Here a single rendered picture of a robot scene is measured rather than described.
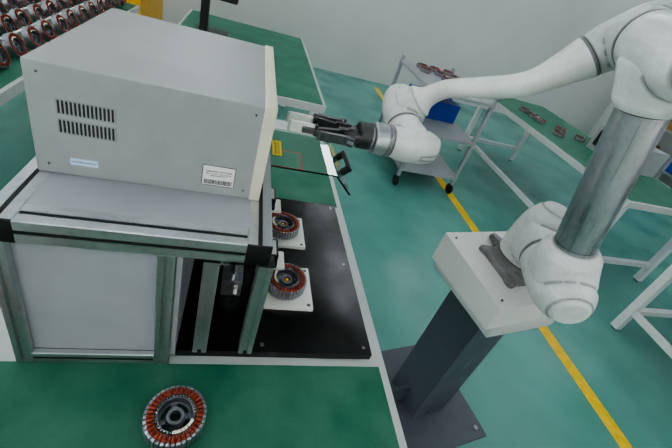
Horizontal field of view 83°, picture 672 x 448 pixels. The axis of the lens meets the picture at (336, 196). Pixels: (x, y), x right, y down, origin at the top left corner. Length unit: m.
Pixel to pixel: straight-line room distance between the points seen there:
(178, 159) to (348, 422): 0.66
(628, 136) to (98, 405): 1.18
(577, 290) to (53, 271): 1.13
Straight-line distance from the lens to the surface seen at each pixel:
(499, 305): 1.29
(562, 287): 1.14
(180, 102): 0.71
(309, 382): 0.98
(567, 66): 1.07
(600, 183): 1.03
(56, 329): 0.94
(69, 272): 0.81
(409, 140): 1.07
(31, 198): 0.79
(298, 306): 1.06
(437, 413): 2.02
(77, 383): 0.97
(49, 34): 2.71
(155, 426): 0.87
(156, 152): 0.76
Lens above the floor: 1.57
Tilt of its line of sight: 31 degrees down
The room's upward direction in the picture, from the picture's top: 19 degrees clockwise
